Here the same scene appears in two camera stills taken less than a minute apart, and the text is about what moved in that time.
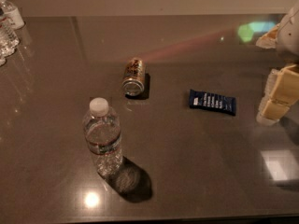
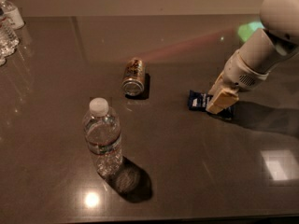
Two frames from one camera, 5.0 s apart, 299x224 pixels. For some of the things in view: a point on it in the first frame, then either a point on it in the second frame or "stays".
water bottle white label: (12, 13) stays
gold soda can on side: (134, 77) stays
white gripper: (290, 37) to (239, 75)
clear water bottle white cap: (104, 137) stays
